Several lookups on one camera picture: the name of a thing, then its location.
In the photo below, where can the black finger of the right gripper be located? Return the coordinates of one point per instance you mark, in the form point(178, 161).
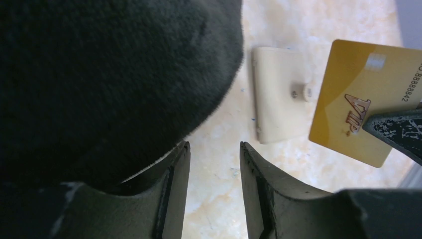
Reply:
point(400, 130)

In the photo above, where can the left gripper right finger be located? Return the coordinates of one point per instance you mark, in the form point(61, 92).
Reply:
point(279, 206)

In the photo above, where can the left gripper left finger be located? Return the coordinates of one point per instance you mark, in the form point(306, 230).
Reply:
point(150, 205)

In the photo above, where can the gold VIP credit card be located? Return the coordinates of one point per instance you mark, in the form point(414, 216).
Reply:
point(360, 80)

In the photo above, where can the beige card holder wallet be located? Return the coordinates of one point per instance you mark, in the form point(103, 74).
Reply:
point(282, 94)

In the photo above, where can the black floral plush pillow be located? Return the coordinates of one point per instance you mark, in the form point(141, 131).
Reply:
point(97, 90)

